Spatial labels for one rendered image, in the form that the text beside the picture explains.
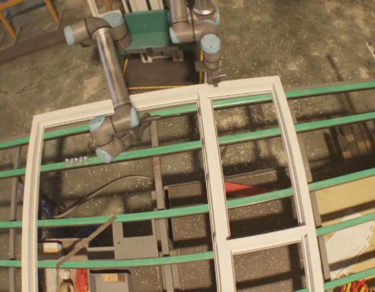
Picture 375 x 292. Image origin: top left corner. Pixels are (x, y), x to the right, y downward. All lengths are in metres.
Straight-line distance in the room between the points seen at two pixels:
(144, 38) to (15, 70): 2.11
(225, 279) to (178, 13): 1.28
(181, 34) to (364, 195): 1.37
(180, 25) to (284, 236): 1.11
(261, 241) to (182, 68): 1.68
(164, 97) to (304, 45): 1.96
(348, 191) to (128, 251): 1.26
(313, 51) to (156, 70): 1.58
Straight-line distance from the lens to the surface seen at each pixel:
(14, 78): 4.08
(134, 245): 1.65
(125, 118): 1.55
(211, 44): 1.57
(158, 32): 2.52
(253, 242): 1.51
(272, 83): 1.89
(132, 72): 2.85
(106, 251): 1.87
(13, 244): 2.03
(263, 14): 3.74
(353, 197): 2.00
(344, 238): 1.91
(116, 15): 2.39
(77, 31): 1.79
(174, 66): 2.79
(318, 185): 1.71
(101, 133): 1.57
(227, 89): 1.86
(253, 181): 1.96
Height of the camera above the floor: 2.42
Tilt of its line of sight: 61 degrees down
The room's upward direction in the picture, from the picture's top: 16 degrees counter-clockwise
